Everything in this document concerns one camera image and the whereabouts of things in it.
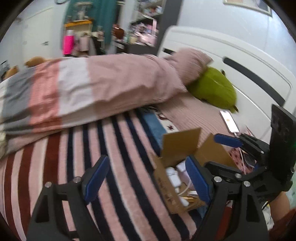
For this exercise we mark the person forearm red sleeve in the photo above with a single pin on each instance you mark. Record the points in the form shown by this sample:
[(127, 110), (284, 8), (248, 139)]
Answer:
[(283, 217)]

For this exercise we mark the white headboard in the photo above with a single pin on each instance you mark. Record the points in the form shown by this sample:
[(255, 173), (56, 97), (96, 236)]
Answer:
[(258, 79)]

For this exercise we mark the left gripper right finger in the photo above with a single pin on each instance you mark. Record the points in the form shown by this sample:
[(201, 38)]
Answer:
[(233, 212)]

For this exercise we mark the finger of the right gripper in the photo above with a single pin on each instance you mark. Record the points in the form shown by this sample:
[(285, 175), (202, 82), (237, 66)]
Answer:
[(251, 145), (228, 174)]

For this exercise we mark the black camera box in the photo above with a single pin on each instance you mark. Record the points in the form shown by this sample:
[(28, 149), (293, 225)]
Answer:
[(281, 157)]

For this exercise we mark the striped folded quilt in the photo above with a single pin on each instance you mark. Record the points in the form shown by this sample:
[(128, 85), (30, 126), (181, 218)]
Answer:
[(68, 92)]

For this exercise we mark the white power bank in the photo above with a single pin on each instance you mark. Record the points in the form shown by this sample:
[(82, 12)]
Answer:
[(174, 178)]

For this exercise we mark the framed wall picture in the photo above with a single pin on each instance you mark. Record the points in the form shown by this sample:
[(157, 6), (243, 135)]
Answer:
[(255, 5)]

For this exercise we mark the brown teddy bear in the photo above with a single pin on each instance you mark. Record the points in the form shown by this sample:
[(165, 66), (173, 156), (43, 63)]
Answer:
[(30, 63)]

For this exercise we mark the dark shelf unit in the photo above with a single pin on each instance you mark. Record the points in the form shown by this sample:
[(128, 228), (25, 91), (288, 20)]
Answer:
[(142, 25)]

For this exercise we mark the green plush toy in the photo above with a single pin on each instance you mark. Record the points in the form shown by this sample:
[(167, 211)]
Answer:
[(214, 88)]

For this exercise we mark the pink bottle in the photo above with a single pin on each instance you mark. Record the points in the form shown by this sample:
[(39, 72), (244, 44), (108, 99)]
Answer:
[(68, 42)]

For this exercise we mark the lilac rectangular box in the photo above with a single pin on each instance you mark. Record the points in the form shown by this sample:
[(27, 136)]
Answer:
[(183, 174)]

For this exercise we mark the white smartphone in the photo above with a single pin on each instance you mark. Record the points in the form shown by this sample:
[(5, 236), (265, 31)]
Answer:
[(229, 122)]

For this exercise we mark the striped fleece blanket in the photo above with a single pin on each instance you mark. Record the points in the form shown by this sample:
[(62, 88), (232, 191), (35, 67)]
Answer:
[(129, 204)]

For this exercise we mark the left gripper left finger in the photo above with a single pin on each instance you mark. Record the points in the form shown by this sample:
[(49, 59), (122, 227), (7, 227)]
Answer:
[(61, 211)]

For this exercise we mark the brown cardboard box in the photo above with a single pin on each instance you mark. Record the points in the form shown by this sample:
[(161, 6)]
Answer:
[(176, 147)]

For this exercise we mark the white charger with cable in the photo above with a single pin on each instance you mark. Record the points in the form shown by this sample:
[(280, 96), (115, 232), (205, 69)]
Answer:
[(186, 194)]

